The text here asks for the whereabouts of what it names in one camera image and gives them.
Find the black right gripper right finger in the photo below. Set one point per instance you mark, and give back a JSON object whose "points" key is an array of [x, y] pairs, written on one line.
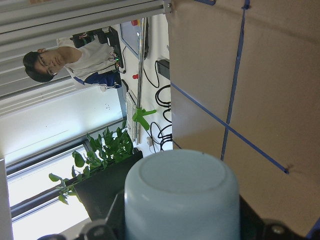
{"points": [[252, 227]]}

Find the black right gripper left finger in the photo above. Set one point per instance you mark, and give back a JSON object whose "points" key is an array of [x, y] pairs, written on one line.
{"points": [[110, 228]]}

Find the light blue cup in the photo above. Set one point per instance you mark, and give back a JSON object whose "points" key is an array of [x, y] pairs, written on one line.
{"points": [[181, 195]]}

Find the green potted plant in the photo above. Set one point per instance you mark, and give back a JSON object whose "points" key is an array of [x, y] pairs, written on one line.
{"points": [[99, 175]]}

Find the white keyboard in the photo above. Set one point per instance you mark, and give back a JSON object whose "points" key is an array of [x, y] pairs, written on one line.
{"points": [[131, 108]]}

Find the seated person white shirt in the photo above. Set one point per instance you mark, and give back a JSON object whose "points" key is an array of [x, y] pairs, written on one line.
{"points": [[91, 64]]}

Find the black power adapter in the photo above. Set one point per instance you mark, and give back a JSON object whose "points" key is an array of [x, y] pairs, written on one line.
{"points": [[163, 68]]}

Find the blue teach pendant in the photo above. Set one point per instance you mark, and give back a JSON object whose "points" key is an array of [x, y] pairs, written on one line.
{"points": [[130, 35]]}

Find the green handled reach grabber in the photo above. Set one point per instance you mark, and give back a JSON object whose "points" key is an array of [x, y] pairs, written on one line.
{"points": [[138, 117]]}

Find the aluminium frame post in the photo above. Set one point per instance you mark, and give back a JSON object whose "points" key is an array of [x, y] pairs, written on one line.
{"points": [[28, 22]]}

